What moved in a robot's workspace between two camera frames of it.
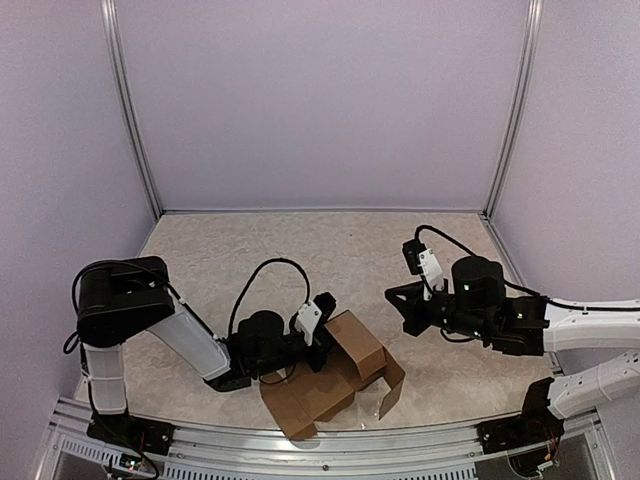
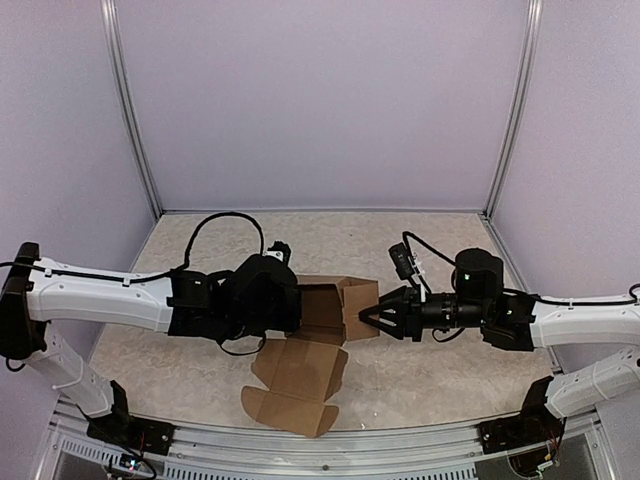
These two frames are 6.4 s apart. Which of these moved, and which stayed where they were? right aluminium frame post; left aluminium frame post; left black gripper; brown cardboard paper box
Moved: brown cardboard paper box; left black gripper
Stayed: right aluminium frame post; left aluminium frame post
